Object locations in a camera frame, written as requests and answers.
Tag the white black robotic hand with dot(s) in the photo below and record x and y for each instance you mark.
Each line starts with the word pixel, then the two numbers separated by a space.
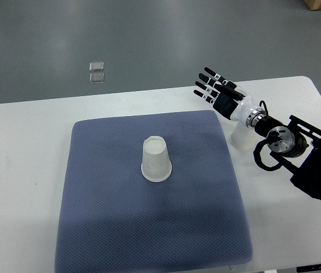
pixel 233 102

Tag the white paper cup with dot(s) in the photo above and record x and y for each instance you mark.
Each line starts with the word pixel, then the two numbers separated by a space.
pixel 156 165
pixel 242 137

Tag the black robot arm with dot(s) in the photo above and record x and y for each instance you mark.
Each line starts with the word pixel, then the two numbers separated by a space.
pixel 295 146

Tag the white paper cup on mat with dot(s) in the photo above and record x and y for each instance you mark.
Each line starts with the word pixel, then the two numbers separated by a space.
pixel 156 165

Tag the upper silver floor plate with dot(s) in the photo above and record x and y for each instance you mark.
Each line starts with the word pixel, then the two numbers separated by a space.
pixel 96 66

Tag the blue fabric cushion mat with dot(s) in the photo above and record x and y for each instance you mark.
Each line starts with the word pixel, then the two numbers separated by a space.
pixel 112 219

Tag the black table edge label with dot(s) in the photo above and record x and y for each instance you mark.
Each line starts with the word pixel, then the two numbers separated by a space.
pixel 309 268

